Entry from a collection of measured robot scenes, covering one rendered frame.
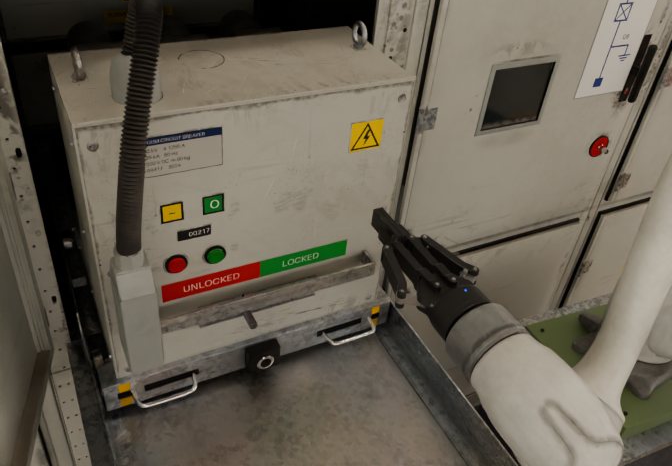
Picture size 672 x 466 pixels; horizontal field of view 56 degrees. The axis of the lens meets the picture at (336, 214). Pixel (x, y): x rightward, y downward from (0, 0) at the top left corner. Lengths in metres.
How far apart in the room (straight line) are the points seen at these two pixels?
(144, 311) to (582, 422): 0.54
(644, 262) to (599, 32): 0.72
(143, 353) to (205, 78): 0.39
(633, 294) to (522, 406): 0.25
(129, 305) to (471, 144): 0.81
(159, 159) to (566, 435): 0.58
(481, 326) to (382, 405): 0.47
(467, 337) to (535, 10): 0.75
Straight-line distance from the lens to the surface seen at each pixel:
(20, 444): 1.19
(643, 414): 1.43
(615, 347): 0.89
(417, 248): 0.87
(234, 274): 1.03
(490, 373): 0.73
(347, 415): 1.16
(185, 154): 0.87
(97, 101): 0.88
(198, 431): 1.14
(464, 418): 1.16
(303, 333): 1.19
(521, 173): 1.54
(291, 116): 0.90
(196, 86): 0.90
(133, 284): 0.85
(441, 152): 1.34
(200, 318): 1.01
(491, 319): 0.75
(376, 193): 1.06
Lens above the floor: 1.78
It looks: 37 degrees down
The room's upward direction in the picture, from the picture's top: 7 degrees clockwise
